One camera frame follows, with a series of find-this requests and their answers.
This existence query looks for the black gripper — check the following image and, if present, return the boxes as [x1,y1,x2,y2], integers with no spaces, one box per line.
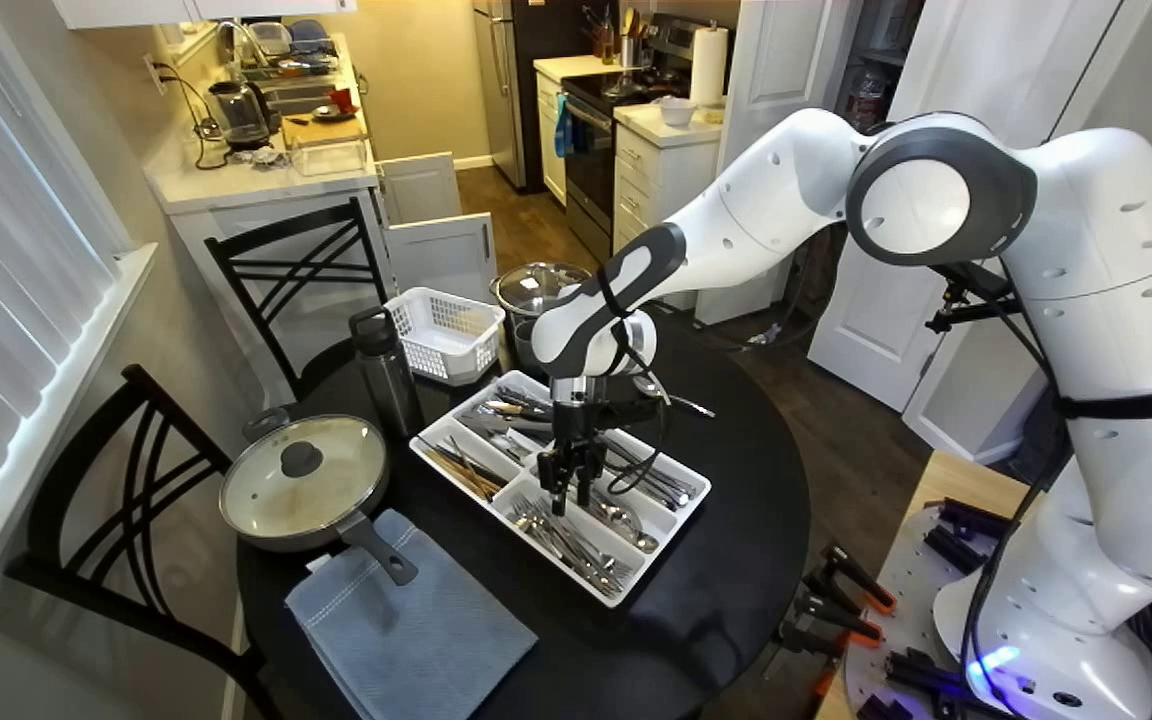
[533,375,613,519]

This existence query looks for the silver fork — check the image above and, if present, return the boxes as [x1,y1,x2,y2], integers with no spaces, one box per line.
[550,480,636,538]

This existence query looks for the white cutlery tray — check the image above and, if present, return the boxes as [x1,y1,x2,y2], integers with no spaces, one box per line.
[410,370,716,614]

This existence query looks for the grey mug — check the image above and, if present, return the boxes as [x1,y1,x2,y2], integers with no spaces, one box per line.
[508,318,543,375]

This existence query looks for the silver spoon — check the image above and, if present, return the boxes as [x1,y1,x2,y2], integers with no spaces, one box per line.
[648,375,721,419]

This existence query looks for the stainless steel pot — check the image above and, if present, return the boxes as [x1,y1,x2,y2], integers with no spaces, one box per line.
[493,272,609,353]

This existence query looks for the white plastic basket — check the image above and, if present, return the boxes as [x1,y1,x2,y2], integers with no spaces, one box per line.
[381,285,513,394]

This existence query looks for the black round table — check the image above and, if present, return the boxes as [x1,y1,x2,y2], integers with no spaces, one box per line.
[234,311,813,720]

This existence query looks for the glass pot lid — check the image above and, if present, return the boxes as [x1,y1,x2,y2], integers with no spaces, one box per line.
[493,261,596,320]

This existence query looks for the grey frying pan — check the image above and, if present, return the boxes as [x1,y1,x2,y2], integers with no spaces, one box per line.
[212,411,425,588]

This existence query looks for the dark water bottle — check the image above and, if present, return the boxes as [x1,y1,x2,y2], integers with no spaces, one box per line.
[347,305,430,445]

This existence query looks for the blue dish cloth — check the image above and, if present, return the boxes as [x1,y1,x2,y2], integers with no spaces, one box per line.
[284,505,543,720]

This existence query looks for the cream pan lid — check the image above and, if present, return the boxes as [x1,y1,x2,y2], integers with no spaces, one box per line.
[217,411,392,545]

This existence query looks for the white cabinet panel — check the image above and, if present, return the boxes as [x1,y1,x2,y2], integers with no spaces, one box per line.
[372,147,468,229]
[381,207,499,305]

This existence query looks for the black orange-tipped clamp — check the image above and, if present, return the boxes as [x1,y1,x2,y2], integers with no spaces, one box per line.
[771,585,887,659]
[808,538,900,620]

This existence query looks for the white drawer cabinet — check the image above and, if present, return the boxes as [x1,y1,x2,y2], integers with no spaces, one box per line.
[609,100,730,264]

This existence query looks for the black steel stove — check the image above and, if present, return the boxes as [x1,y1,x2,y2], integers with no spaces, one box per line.
[555,66,694,264]

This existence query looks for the white closet door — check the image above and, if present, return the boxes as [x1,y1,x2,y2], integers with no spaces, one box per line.
[808,236,1070,466]

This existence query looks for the black wooden chair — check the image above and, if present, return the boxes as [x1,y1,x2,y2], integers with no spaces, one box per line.
[4,362,290,720]
[203,195,392,403]

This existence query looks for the small white bowl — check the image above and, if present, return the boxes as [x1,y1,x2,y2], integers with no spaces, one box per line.
[654,93,700,133]

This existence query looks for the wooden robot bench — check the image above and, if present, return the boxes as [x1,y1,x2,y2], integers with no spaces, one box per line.
[813,447,1152,720]

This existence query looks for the stainless steel refrigerator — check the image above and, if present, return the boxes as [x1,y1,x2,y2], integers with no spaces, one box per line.
[468,0,540,192]

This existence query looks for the black blue bar clamp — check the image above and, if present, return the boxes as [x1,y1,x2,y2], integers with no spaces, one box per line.
[920,492,1027,576]
[869,645,979,720]

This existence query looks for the white kitchen counter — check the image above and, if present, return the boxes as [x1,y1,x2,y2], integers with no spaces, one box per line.
[139,32,390,403]

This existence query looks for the wooden cutting board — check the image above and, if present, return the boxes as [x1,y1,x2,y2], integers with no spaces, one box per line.
[277,112,372,152]

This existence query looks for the white paper towel roll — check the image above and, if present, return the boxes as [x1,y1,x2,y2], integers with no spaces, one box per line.
[689,24,734,112]

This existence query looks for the black controller box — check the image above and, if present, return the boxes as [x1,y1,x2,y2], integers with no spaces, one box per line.
[1009,386,1071,492]

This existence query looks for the white panelled door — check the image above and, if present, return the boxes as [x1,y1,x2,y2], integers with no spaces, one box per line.
[694,0,862,332]

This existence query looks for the white window sill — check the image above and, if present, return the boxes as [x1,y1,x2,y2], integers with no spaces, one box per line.
[0,246,159,672]

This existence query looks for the white window blinds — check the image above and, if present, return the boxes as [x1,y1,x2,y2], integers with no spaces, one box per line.
[0,0,139,565]

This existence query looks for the brown handled knife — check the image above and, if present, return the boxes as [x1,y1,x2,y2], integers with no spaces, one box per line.
[421,438,508,505]

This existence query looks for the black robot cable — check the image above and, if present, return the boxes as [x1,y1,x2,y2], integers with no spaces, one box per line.
[592,305,1071,720]

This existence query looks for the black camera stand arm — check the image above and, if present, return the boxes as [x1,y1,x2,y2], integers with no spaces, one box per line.
[924,256,1053,394]

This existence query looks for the white wall cabinet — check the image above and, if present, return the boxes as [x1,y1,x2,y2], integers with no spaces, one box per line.
[53,0,362,32]

